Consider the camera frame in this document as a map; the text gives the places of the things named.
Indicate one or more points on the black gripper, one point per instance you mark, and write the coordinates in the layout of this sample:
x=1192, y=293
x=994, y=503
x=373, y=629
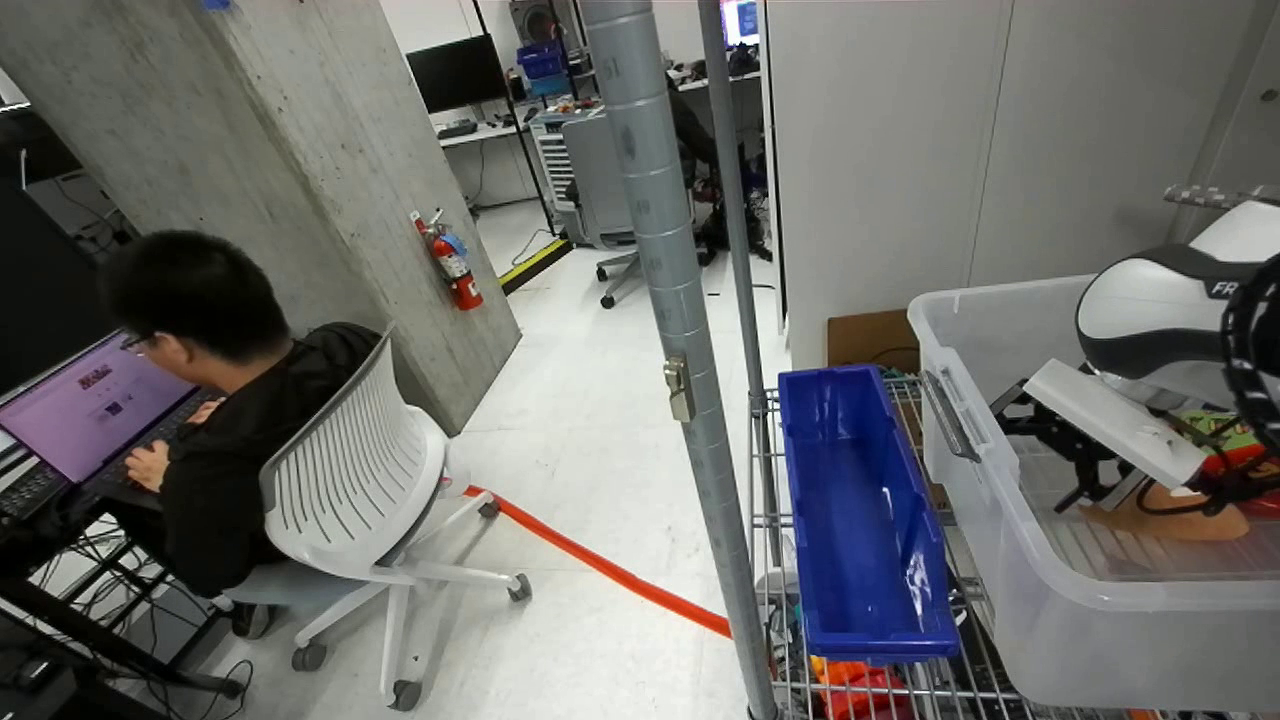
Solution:
x=1042, y=419

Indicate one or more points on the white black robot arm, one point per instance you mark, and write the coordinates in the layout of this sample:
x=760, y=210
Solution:
x=1154, y=301

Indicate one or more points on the brown plush toy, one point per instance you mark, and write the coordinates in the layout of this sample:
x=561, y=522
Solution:
x=1203, y=522

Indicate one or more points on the clear plastic container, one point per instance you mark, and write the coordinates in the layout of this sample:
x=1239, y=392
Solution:
x=1014, y=574

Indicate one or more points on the orange toy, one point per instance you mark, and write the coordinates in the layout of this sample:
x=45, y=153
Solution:
x=862, y=691

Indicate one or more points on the blue plastic bin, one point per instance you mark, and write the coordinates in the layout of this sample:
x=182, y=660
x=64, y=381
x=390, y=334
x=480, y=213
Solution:
x=862, y=533

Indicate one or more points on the brown cardboard box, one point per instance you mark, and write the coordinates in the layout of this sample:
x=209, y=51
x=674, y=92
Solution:
x=866, y=343

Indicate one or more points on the thin grey metal pole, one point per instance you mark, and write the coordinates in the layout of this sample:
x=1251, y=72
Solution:
x=724, y=200

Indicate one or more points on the thick galvanized metal pipe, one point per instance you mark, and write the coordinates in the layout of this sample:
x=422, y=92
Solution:
x=667, y=266

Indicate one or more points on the orange floor tape strip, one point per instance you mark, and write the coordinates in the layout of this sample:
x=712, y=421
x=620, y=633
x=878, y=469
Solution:
x=602, y=565

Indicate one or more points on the yellow black floor strip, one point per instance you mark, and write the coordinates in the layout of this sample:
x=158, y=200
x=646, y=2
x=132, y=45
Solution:
x=532, y=266

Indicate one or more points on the red fire extinguisher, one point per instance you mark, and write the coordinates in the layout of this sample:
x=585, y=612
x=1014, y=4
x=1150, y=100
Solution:
x=455, y=266

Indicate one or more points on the white desk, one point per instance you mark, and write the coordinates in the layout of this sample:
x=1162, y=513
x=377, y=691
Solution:
x=480, y=141

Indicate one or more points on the white office chair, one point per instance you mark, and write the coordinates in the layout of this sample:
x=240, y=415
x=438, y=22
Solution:
x=353, y=482

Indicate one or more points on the black computer monitor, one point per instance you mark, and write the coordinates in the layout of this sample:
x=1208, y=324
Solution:
x=459, y=72

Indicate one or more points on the person in black clothes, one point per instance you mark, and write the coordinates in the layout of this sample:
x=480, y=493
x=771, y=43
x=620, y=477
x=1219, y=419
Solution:
x=214, y=522

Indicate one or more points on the monitor with purple screen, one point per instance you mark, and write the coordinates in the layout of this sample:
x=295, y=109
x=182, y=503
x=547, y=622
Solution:
x=64, y=415

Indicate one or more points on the black keyboard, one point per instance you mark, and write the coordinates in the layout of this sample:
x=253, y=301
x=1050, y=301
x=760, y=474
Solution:
x=25, y=486

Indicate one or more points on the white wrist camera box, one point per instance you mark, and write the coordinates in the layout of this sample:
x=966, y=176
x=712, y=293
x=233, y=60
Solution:
x=1114, y=421

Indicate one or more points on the metal pipe bracket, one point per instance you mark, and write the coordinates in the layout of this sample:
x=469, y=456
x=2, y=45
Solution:
x=676, y=388

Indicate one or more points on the black desk frame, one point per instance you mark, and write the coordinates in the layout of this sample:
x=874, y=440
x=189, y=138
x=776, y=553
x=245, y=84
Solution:
x=92, y=626

